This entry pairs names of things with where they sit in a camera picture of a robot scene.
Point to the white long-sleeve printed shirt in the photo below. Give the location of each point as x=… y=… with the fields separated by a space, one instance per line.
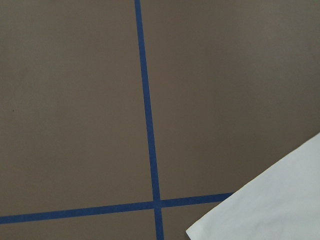
x=282 y=203

